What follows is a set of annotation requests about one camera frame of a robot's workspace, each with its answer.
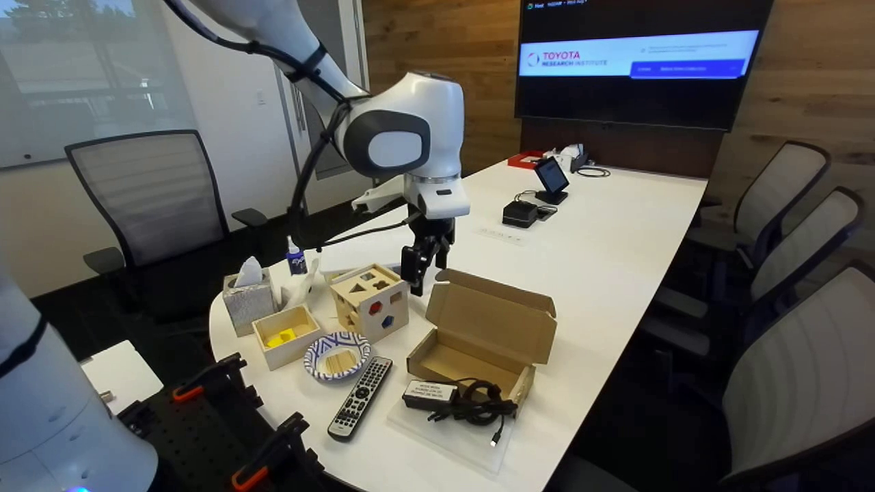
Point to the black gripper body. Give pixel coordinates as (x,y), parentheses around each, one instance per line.
(431,234)

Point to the open cardboard box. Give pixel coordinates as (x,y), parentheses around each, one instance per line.
(494,316)

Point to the small black box device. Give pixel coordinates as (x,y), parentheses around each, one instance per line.
(520,213)

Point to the gray tissue box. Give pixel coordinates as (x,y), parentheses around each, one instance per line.
(248,309)

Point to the white flat box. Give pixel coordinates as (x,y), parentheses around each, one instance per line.
(124,372)

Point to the wooden shape sorter cube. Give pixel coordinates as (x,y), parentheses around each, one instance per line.
(364,305)

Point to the tan wooden square piece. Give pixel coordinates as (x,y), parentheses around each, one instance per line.
(340,361)

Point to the red tray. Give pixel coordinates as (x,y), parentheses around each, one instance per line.
(524,159)

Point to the spray bottle with blue label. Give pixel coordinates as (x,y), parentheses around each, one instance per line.
(295,260)

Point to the small open wooden tray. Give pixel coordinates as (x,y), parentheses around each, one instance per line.
(305,344)

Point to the blue white patterned plate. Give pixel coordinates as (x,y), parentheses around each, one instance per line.
(315,359)

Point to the black tablet on stand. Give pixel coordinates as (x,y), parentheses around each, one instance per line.
(551,176)

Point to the black remote control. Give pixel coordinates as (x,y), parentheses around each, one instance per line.
(358,399)

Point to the yellow toy block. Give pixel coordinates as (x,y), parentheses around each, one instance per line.
(283,338)

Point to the clear plastic sheet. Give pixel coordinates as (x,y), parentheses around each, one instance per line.
(446,455)

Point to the glass door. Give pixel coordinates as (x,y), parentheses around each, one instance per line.
(346,27)

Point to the black robot stand board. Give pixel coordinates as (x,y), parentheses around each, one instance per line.
(208,439)

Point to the gray mesh office chair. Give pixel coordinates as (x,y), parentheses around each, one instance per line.
(779,186)
(803,384)
(803,246)
(145,194)

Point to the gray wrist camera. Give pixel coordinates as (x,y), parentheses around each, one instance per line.
(377,198)

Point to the wall mounted TV screen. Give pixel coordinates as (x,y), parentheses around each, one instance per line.
(637,90)

